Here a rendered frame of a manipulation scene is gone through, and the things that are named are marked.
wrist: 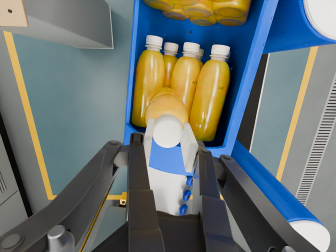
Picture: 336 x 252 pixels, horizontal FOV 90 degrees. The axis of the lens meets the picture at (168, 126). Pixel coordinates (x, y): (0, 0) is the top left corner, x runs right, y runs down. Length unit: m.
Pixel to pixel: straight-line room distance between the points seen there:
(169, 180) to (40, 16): 0.75
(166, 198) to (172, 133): 0.60
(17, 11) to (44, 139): 1.50
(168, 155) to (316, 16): 0.51
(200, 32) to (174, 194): 0.62
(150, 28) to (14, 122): 1.79
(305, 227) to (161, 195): 0.58
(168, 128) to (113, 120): 1.46
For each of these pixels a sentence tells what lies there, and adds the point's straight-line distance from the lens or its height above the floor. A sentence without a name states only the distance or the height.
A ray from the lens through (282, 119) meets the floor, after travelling 1.95.
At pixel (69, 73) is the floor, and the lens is 1.72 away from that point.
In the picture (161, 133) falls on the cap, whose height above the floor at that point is 1.32.
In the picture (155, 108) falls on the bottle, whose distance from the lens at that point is 0.25.
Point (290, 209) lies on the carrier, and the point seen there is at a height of 0.98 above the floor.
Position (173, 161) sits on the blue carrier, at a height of 1.23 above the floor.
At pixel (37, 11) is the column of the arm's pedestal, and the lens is 0.79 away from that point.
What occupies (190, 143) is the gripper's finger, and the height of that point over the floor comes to 1.37.
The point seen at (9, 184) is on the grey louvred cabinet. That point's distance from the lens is 2.24.
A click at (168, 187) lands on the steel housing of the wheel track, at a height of 0.93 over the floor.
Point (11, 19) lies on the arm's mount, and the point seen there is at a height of 1.01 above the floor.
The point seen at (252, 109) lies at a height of 0.15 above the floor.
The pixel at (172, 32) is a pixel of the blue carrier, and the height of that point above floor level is 0.97.
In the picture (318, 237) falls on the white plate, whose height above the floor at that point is 1.04.
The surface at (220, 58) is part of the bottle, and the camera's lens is 0.41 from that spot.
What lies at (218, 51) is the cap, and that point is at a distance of 0.41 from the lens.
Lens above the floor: 1.52
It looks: 71 degrees down
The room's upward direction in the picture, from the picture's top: 176 degrees clockwise
